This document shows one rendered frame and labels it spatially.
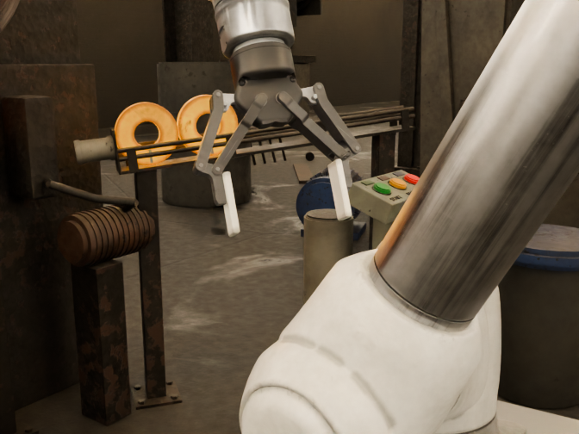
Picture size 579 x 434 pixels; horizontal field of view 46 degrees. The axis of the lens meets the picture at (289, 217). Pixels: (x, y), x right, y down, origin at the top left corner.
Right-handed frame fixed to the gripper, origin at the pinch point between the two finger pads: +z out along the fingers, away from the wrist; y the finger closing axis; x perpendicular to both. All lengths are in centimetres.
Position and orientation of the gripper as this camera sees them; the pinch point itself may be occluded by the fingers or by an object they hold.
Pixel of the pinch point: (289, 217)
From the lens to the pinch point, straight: 78.4
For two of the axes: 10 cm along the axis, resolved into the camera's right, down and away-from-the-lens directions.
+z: 1.8, 9.8, -1.3
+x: 2.8, -1.7, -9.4
